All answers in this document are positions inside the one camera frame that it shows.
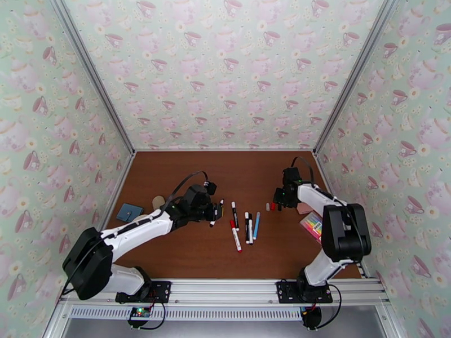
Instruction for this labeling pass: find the red whiteboard marker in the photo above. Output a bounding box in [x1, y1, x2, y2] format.
[230, 220, 243, 254]

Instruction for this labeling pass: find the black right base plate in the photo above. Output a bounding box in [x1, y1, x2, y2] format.
[276, 281, 334, 304]

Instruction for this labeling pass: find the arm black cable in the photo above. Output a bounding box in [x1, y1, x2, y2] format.
[291, 157, 369, 278]
[63, 171, 209, 296]

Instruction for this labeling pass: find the aluminium frame post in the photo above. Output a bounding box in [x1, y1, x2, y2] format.
[313, 0, 403, 157]
[47, 0, 136, 155]

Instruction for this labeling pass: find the black base cable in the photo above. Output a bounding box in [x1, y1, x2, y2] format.
[118, 300, 167, 331]
[317, 284, 343, 329]

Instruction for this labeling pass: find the black whiteboard marker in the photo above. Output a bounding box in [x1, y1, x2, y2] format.
[209, 198, 225, 228]

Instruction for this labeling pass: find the aluminium mounting rail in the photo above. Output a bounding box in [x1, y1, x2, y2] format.
[58, 278, 390, 306]

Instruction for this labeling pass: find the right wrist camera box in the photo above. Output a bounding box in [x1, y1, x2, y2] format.
[283, 167, 300, 185]

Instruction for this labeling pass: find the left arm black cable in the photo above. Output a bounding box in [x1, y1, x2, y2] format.
[63, 171, 209, 296]

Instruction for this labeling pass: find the pink highlighter pack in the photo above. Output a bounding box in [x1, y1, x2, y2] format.
[298, 212, 324, 243]

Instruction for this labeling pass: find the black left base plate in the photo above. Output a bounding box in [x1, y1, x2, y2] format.
[115, 281, 173, 303]

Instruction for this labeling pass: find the black round controller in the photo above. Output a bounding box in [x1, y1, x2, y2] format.
[301, 306, 322, 330]

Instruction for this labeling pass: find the small circuit board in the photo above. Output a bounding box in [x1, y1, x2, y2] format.
[128, 306, 152, 321]

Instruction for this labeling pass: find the blue wallet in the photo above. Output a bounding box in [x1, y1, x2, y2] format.
[116, 203, 144, 223]

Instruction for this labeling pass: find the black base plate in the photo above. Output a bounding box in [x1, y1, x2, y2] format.
[115, 281, 173, 303]
[276, 281, 334, 304]

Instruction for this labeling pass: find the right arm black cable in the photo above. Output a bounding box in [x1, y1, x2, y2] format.
[291, 157, 369, 278]

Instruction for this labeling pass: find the slotted white cable tray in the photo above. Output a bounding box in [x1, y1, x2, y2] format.
[68, 305, 306, 322]

